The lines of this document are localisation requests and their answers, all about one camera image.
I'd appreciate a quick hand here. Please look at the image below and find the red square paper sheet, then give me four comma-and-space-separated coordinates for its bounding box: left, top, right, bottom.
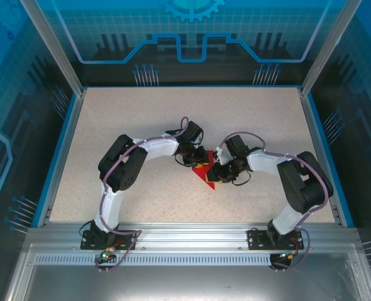
191, 150, 219, 191

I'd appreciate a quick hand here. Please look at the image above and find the grey metal sheet panel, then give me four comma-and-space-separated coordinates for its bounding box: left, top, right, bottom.
3, 244, 371, 301

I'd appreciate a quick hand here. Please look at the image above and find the thin black left wrist cable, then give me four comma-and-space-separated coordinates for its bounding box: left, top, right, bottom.
174, 154, 193, 169

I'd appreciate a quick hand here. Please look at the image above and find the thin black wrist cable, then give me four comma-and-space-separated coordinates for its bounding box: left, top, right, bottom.
232, 171, 252, 187
174, 154, 193, 169

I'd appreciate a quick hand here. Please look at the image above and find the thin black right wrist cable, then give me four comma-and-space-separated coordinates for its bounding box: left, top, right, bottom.
232, 171, 252, 187

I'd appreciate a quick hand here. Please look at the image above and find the aluminium mounting rail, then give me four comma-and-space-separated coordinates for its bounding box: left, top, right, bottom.
26, 221, 359, 251

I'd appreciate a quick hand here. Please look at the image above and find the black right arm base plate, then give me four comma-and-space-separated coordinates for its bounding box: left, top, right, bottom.
247, 228, 305, 251

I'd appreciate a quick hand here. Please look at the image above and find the aluminium side rail blue trim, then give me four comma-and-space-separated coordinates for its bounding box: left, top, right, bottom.
298, 87, 355, 228
36, 88, 88, 228

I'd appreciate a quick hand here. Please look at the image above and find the slotted grey cable duct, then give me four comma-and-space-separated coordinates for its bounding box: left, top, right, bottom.
34, 254, 355, 267

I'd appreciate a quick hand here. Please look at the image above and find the cable connector with green light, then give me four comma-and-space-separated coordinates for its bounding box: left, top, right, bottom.
97, 247, 116, 263
277, 250, 299, 261

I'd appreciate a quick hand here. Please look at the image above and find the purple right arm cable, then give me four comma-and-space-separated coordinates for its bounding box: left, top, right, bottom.
216, 131, 333, 273

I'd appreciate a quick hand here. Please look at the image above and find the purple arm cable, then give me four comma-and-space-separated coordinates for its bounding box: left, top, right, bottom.
94, 116, 191, 274
216, 131, 333, 273

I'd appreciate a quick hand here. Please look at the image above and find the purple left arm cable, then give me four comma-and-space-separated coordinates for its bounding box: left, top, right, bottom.
94, 116, 191, 274

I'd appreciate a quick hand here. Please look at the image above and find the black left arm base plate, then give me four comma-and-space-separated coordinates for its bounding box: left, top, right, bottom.
80, 230, 138, 251

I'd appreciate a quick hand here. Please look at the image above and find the aluminium frame post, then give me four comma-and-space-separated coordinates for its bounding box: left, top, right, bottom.
299, 0, 364, 97
19, 0, 87, 95

